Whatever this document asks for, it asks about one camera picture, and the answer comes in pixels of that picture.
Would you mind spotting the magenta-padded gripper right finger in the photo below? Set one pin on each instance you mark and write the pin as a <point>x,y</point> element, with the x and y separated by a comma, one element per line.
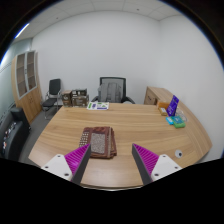
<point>163,165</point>

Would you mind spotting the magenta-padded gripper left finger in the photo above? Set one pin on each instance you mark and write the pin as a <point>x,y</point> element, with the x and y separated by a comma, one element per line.
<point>58,165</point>

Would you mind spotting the brown patterned towel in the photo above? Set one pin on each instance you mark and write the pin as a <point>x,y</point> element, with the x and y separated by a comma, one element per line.
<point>98,141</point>

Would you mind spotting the green small box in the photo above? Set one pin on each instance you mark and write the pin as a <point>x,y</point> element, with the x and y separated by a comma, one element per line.
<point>179,124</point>

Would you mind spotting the blue small box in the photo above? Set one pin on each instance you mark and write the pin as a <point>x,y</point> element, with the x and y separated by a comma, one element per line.
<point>170,120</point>

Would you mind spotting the clear plastic container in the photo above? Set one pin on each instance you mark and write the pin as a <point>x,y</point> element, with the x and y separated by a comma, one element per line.
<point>181,115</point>

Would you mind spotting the black leather sofa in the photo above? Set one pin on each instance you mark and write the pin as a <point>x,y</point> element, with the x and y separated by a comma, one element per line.
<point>11,133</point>

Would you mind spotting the orange box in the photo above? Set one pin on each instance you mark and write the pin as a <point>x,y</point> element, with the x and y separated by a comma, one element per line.
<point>162,106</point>

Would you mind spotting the brown cardboard box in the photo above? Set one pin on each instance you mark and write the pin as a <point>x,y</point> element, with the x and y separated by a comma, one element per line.
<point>67,98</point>

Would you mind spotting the large dark printed box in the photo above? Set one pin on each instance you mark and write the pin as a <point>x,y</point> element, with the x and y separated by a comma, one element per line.
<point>80,101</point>

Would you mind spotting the white printed leaflet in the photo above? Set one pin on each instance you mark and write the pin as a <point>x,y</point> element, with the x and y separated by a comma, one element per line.
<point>97,106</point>

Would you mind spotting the low wooden side cabinet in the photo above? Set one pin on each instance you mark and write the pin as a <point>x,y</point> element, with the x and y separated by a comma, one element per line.
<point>155,95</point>

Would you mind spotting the small dark printed box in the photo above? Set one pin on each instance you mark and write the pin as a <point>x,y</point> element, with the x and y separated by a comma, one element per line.
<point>79,92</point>

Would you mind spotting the black visitor chair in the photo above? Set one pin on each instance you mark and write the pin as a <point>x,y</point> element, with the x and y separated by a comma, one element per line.
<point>54,87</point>

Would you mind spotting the wooden cabinet with glass doors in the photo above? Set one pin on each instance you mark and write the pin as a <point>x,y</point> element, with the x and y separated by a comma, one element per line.
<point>28,90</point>

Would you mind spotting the black mesh office chair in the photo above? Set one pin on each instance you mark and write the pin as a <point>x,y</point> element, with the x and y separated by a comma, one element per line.
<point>123,86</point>

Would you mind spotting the grey jacket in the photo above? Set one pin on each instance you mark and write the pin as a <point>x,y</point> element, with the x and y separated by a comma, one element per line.
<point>109,92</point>

